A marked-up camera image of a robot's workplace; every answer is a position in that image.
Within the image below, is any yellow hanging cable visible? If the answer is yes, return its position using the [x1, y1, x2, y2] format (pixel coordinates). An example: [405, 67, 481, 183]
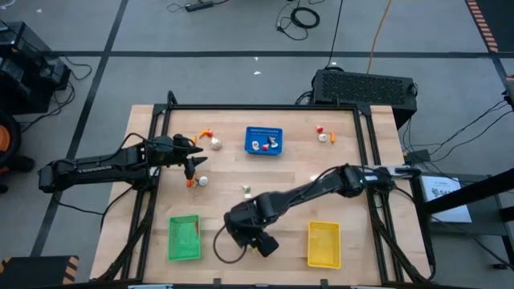
[366, 0, 393, 75]

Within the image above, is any white paper sheet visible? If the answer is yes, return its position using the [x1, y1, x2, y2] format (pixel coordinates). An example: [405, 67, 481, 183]
[421, 175, 473, 224]

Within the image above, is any black orange floor machine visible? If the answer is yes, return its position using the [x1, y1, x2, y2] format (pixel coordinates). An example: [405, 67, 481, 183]
[0, 110, 23, 169]

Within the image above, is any coiled black cable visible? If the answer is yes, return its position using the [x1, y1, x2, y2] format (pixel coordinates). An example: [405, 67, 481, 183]
[275, 0, 321, 42]

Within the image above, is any yellow plastic basket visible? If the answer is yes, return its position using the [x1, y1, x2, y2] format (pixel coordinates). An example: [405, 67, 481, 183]
[307, 220, 342, 270]

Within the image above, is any black power strip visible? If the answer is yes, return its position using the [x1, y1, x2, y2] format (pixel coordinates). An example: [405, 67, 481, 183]
[184, 1, 214, 12]

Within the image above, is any grey side table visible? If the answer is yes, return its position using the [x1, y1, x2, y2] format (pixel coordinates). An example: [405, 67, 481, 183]
[411, 172, 514, 238]

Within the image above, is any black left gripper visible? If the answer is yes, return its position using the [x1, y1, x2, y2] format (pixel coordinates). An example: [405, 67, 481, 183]
[146, 134, 209, 181]

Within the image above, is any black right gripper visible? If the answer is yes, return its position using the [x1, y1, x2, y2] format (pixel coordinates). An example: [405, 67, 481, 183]
[224, 204, 280, 258]

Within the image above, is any blue plastic basket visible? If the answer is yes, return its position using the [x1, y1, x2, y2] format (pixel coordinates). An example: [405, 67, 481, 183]
[244, 126, 284, 157]

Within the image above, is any black hanging cable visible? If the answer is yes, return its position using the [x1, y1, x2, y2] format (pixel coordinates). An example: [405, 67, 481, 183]
[324, 0, 345, 68]

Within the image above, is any black power brick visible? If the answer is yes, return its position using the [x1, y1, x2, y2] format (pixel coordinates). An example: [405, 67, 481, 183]
[403, 149, 431, 165]

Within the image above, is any black hazard striped mat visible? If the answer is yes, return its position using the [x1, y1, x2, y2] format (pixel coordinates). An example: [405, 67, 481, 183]
[465, 0, 514, 54]
[0, 254, 80, 289]

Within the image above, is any green plastic basket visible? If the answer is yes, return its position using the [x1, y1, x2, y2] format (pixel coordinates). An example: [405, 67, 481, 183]
[168, 214, 202, 263]

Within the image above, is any black perforated computer case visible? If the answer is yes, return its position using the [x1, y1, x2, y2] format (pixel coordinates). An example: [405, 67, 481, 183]
[312, 68, 418, 129]

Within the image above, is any black equipment cart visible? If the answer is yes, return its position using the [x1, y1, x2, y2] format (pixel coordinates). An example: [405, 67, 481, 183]
[0, 20, 72, 116]

